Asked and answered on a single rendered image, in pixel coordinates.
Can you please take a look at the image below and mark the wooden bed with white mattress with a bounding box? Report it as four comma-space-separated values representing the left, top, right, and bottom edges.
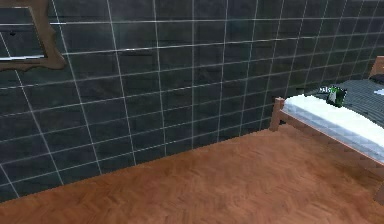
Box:
269, 55, 384, 206

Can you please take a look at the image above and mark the dark grey bed blanket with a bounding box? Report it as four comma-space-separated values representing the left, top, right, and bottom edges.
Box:
308, 78, 384, 127

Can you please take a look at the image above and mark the green and black notepad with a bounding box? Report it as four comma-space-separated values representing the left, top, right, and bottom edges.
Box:
319, 85, 348, 108

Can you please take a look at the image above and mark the dark grey pillow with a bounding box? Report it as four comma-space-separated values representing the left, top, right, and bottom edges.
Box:
368, 73, 384, 86

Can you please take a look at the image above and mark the brown framed wall mirror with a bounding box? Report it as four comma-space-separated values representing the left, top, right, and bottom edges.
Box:
0, 0, 67, 72

